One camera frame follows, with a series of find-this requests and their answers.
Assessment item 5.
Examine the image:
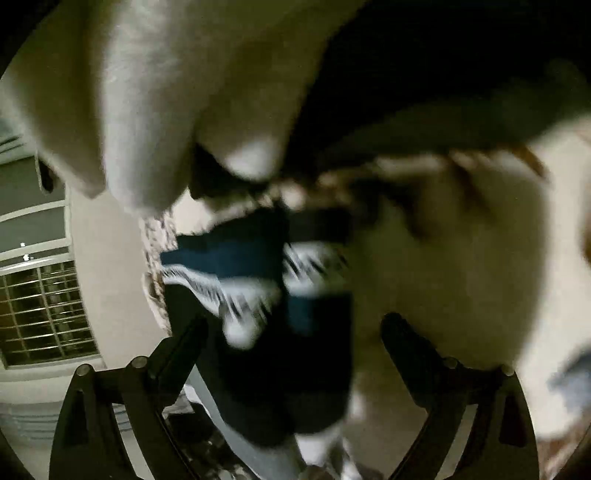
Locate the bed with floral sheet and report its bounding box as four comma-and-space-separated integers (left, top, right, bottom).
139, 134, 591, 480

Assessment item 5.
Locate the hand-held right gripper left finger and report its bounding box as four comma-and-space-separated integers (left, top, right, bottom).
48, 315, 209, 480

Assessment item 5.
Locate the window with white frame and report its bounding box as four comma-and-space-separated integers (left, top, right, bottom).
0, 152, 101, 370

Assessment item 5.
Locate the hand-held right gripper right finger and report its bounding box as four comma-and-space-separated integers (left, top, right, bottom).
380, 313, 542, 480

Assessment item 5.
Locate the grey-blue cloth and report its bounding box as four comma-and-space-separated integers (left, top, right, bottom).
187, 364, 306, 480

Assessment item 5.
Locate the white garment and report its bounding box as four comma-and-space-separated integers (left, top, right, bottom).
2, 0, 365, 215

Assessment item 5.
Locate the striped knit sweater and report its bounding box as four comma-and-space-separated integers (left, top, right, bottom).
159, 205, 358, 446

